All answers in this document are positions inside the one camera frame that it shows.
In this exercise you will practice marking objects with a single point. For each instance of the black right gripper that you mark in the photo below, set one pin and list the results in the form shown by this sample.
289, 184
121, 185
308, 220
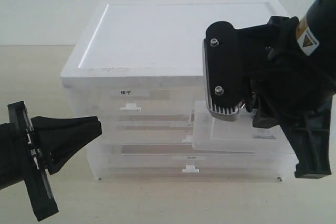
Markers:
291, 65

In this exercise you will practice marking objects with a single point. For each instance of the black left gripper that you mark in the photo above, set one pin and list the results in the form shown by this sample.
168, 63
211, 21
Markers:
60, 140

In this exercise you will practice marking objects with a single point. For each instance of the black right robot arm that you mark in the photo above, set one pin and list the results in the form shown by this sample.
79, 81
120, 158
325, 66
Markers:
287, 68

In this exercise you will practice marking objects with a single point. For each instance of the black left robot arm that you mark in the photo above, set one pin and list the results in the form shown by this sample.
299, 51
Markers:
10, 171

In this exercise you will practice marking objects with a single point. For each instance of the white translucent drawer cabinet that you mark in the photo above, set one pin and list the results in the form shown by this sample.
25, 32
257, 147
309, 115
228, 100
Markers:
149, 45

